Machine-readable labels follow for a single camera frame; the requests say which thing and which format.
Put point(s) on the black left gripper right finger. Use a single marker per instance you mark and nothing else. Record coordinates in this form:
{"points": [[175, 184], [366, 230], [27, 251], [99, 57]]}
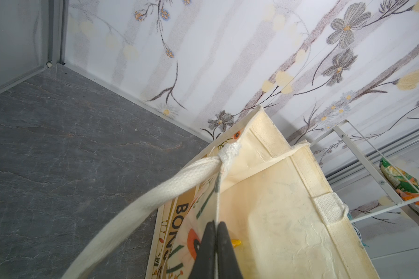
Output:
{"points": [[227, 264]]}

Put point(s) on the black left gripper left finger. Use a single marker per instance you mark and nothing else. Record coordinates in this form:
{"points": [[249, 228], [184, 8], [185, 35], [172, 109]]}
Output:
{"points": [[204, 265]]}

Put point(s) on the yellow banana bunch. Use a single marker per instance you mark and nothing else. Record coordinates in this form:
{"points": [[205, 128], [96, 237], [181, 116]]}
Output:
{"points": [[235, 242]]}

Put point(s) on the cream canvas grocery bag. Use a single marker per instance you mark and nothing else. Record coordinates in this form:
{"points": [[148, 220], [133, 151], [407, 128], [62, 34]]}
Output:
{"points": [[272, 196]]}

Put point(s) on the white wooden two-tier shelf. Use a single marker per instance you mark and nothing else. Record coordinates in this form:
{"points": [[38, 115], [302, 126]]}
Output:
{"points": [[376, 174]]}

